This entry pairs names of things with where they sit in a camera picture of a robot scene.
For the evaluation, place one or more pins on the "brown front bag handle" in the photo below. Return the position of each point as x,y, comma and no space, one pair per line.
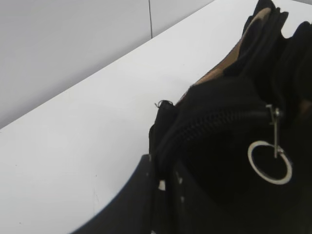
216,89

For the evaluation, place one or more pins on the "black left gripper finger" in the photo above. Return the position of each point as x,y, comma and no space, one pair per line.
139,208

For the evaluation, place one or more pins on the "black canvas tote bag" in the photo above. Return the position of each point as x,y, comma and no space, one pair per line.
244,170

